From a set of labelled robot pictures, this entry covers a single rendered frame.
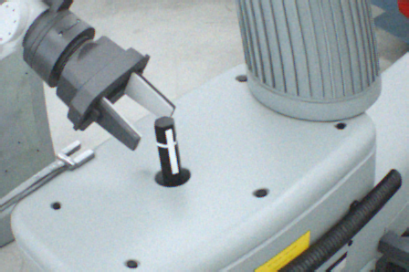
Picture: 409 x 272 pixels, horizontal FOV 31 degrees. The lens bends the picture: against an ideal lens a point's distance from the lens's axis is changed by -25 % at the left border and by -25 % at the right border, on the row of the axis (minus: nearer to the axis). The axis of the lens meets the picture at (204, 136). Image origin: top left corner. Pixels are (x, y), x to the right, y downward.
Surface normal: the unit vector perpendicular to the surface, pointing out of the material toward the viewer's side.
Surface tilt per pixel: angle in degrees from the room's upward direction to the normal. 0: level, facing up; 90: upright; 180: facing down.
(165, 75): 0
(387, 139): 0
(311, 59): 90
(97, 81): 30
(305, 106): 90
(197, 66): 0
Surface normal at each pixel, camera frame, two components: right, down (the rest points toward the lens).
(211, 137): -0.11, -0.84
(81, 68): 0.32, -0.61
